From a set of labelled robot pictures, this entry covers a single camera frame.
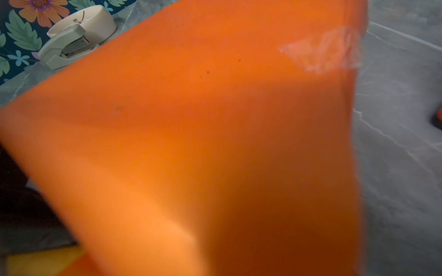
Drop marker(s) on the yellow wrapping paper sheet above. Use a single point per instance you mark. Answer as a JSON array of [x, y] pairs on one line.
[[212, 139]]

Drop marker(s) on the round white analog clock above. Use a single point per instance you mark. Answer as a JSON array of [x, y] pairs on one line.
[[76, 36]]

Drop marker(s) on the red tape dispenser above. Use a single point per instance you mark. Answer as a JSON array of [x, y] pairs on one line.
[[436, 119]]

